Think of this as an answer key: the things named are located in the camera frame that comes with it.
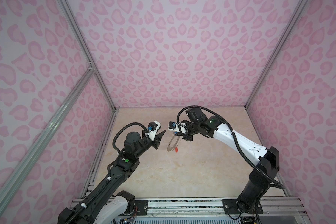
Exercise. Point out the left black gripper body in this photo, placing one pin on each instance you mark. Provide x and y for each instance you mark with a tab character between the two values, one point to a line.
155	143

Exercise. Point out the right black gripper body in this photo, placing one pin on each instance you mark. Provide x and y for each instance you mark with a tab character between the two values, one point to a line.
190	132

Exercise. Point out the perforated metal ring disc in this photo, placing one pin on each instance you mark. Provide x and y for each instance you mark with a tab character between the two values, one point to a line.
173	143

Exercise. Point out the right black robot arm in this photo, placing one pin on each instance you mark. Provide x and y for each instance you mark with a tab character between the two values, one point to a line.
227	168

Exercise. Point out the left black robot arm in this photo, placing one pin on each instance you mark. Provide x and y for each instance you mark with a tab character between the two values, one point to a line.
118	172

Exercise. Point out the left diagonal aluminium strut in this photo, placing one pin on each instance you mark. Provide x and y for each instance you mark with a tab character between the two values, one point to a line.
20	173

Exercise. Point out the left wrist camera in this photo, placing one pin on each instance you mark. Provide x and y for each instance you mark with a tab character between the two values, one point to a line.
153	128

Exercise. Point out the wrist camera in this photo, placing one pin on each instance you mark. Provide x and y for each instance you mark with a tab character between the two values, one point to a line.
178	128
153	128

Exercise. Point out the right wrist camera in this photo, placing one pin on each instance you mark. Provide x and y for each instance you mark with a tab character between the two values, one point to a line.
178	128

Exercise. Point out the right corner aluminium post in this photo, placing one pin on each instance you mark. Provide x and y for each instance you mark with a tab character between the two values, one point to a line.
289	28

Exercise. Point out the corner aluminium post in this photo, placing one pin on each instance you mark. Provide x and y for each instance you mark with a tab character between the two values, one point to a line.
68	13
289	28

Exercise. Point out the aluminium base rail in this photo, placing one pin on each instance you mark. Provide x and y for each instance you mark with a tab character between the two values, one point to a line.
209	210

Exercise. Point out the left corner aluminium post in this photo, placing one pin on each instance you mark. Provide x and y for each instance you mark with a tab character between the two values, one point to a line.
68	13

